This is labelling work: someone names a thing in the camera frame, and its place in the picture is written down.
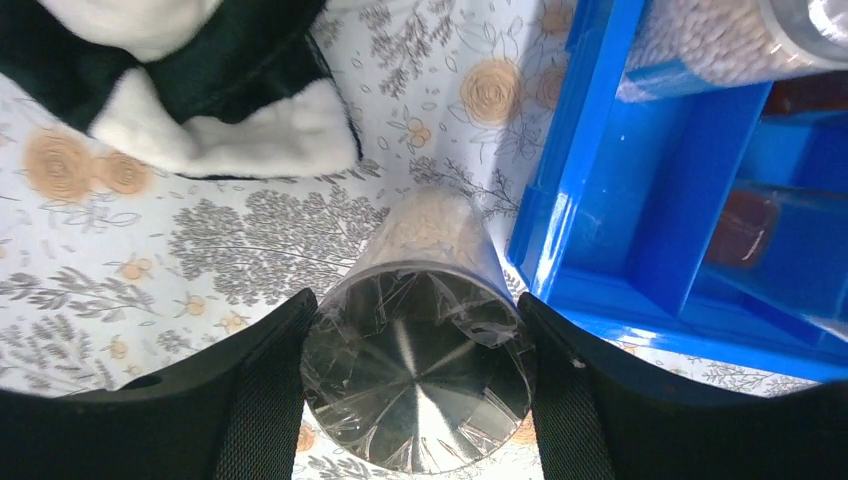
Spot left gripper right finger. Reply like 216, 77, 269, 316
518, 293, 847, 479

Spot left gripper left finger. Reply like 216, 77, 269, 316
1, 290, 317, 479

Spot silver-lid glass shaker jar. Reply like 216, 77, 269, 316
301, 187, 537, 474

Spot black white checkered pillow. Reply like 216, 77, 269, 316
1, 1, 362, 179

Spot blue plastic divided bin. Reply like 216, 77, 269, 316
507, 1, 847, 382

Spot floral patterned table mat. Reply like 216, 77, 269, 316
0, 0, 823, 480

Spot clear gold-cap bottle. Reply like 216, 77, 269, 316
705, 181, 847, 340
763, 71, 847, 116

